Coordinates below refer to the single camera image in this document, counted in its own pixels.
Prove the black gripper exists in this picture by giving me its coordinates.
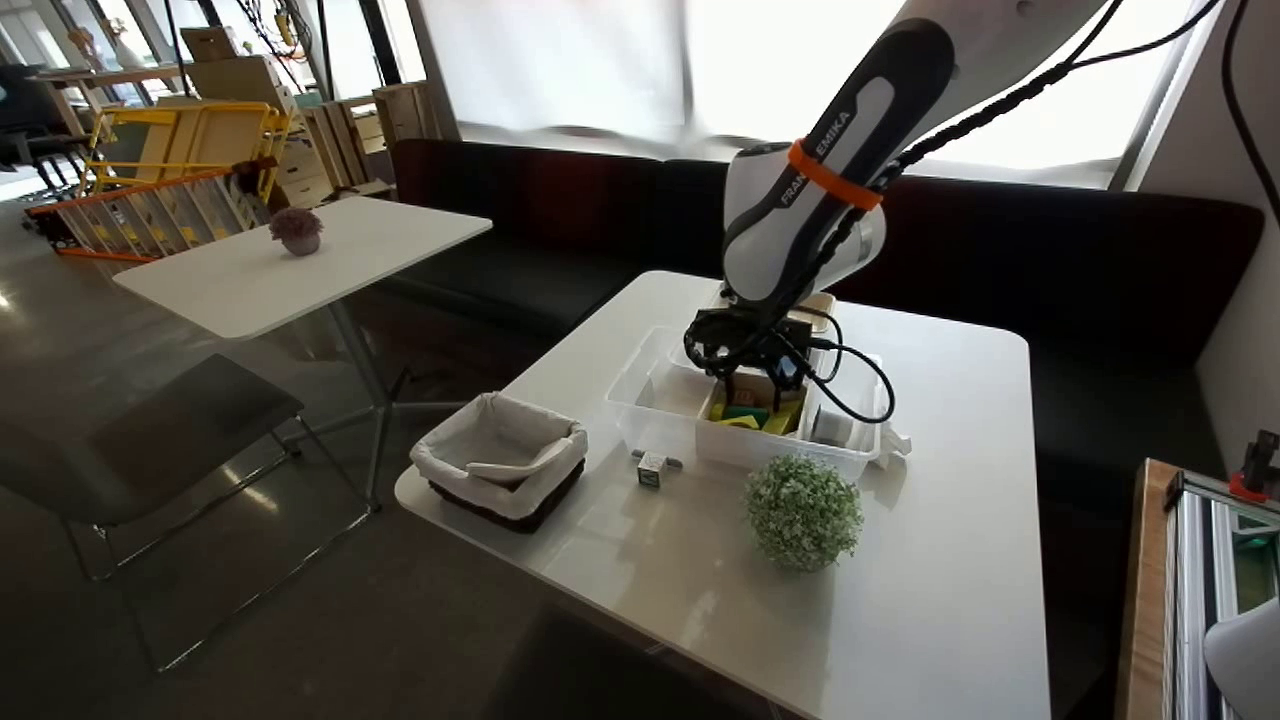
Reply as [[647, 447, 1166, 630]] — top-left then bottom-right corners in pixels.
[[687, 298, 816, 411]]

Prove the light wooden block box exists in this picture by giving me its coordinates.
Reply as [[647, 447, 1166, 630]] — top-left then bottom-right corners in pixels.
[[701, 376, 813, 440]]

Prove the green ball plant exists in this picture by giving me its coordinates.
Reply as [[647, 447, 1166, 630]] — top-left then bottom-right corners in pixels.
[[741, 456, 870, 577]]

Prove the crumpled white plastic piece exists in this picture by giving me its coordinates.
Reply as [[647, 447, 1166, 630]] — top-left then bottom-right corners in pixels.
[[871, 411, 922, 472]]

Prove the white square bowl stack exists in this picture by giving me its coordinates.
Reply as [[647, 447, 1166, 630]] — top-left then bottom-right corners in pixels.
[[407, 386, 592, 536]]

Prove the black bench sofa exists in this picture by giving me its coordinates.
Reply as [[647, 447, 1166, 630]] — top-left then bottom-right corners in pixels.
[[382, 137, 1270, 720]]

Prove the white window blind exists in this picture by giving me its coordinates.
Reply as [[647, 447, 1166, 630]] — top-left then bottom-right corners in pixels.
[[418, 0, 1224, 190]]

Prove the wooden side shelf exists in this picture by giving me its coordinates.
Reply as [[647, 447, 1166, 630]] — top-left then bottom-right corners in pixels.
[[1118, 456, 1280, 720]]

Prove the white folding table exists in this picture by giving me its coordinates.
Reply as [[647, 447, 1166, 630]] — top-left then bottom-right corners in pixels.
[[111, 190, 498, 515]]

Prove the red clamp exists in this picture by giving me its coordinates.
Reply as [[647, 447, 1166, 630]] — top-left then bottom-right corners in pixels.
[[1227, 427, 1280, 508]]

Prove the white lamp shade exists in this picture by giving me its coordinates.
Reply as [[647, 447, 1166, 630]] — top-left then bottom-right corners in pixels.
[[1199, 596, 1280, 720]]

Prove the dark folding chair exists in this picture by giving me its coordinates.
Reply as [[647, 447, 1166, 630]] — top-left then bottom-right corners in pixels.
[[0, 347, 382, 675]]

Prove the yellow cart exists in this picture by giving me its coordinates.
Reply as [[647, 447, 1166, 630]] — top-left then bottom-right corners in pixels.
[[85, 96, 295, 197]]

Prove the orange ladder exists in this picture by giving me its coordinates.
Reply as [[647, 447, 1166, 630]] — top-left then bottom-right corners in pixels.
[[21, 162, 278, 266]]

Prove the orange arm strap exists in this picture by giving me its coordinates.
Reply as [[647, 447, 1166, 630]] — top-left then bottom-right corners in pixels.
[[784, 137, 888, 217]]

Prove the black hanging cable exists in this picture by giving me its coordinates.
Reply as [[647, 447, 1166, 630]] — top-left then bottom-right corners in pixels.
[[1215, 0, 1280, 223]]

